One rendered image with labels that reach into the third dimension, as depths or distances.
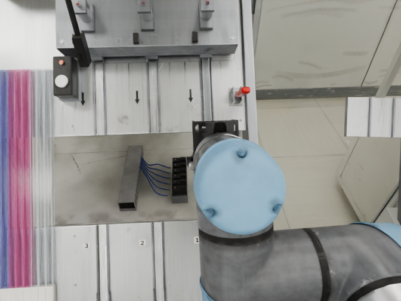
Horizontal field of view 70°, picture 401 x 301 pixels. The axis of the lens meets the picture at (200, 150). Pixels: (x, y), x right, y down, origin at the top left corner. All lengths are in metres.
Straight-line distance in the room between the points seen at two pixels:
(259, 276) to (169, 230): 0.34
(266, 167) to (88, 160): 0.95
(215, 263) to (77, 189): 0.80
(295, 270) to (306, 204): 1.52
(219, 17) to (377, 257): 0.47
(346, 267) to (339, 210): 1.54
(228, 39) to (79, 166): 0.74
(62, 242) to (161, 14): 0.48
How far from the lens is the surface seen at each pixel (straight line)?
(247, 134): 0.59
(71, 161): 1.15
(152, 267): 0.62
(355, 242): 0.33
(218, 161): 0.23
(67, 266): 0.66
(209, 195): 0.23
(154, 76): 0.62
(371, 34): 2.71
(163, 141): 1.14
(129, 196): 0.90
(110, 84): 0.63
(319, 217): 1.78
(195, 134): 0.43
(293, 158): 2.06
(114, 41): 0.59
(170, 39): 0.58
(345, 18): 2.56
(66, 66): 0.62
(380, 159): 1.58
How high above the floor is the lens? 1.35
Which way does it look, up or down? 42 degrees down
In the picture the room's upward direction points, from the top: straight up
